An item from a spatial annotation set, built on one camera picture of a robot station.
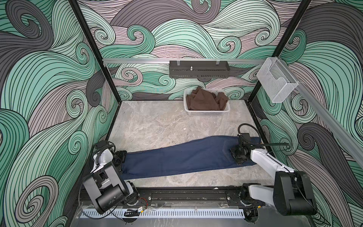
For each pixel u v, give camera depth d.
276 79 0.79
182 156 0.89
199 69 0.95
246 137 0.70
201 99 1.11
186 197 0.74
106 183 0.45
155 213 0.70
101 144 0.71
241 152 0.65
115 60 0.95
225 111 1.06
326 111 0.60
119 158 0.76
